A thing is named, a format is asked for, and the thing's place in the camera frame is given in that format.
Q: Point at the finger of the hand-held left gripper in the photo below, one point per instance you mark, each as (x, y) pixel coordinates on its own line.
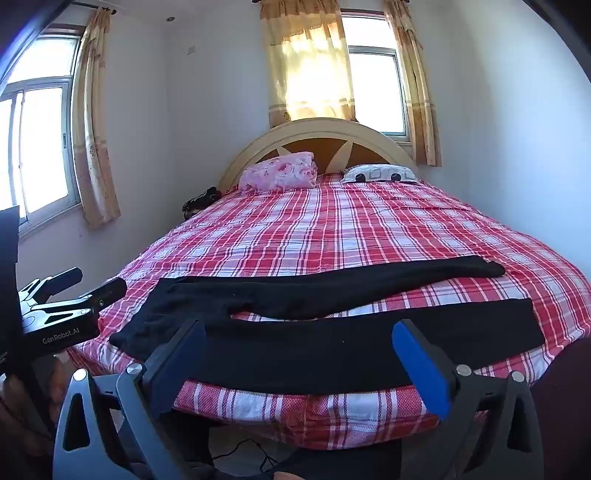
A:
(60, 280)
(108, 290)

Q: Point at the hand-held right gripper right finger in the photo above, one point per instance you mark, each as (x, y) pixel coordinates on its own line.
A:
(422, 369)

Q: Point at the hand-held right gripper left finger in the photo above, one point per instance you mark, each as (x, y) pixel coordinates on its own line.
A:
(184, 360)

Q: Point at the black pants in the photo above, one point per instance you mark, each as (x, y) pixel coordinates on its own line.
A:
(323, 350)

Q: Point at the person's left hand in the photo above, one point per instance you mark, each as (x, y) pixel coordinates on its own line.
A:
(21, 406)

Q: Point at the dark bag beside bed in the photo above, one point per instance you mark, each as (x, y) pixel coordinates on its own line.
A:
(198, 203)

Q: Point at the large sliding window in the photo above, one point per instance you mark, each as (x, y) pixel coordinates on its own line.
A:
(41, 147)

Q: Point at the yellow patterned curtain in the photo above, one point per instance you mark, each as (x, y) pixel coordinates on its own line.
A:
(94, 138)
(418, 92)
(304, 60)

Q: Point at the bed with red plaid sheet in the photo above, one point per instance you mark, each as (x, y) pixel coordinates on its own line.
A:
(323, 230)

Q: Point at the white patterned pillow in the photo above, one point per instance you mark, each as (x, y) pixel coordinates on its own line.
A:
(378, 174)

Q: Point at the pink floral pillow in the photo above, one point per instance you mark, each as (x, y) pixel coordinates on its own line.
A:
(281, 170)

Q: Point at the cream wooden headboard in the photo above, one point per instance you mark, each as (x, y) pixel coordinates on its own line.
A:
(323, 131)

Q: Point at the dark curtain rod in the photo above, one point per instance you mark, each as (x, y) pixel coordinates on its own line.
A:
(87, 8)

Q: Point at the window behind headboard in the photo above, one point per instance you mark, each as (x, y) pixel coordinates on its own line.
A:
(374, 92)

